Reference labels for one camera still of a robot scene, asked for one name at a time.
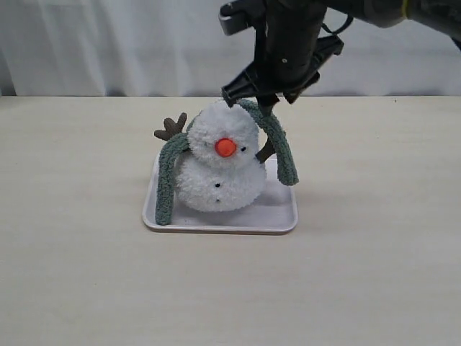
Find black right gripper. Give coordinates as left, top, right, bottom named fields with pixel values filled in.
left=221, top=1, right=344, bottom=115

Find green fuzzy scarf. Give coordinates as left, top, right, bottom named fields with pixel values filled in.
left=154, top=99, right=300, bottom=227

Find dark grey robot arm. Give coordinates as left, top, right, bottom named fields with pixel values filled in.
left=219, top=0, right=460, bottom=113

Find white plush snowman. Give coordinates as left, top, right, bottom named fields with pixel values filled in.
left=153, top=99, right=278, bottom=213

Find white square tray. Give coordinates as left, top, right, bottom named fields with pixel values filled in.
left=142, top=156, right=298, bottom=235

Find white backdrop curtain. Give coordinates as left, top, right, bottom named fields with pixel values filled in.
left=1, top=1, right=460, bottom=97

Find black camera cable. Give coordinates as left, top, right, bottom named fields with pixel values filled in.
left=321, top=10, right=354, bottom=36

